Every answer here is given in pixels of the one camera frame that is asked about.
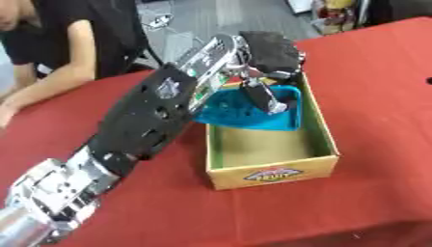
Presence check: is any tan cardboard box green inside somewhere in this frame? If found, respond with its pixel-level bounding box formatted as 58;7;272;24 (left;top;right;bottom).
202;72;341;191

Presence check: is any blue plastic basket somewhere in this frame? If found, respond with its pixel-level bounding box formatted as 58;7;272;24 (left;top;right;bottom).
192;84;304;132

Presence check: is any red yellow object on floor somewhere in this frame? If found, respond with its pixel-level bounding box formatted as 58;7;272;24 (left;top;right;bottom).
310;0;362;36

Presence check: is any black chair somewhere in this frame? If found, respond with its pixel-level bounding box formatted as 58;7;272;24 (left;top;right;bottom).
120;0;166;73

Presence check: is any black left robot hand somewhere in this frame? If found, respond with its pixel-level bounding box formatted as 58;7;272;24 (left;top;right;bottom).
224;30;308;116

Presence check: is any person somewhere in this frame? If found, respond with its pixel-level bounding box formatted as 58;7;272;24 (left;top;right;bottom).
0;0;149;129

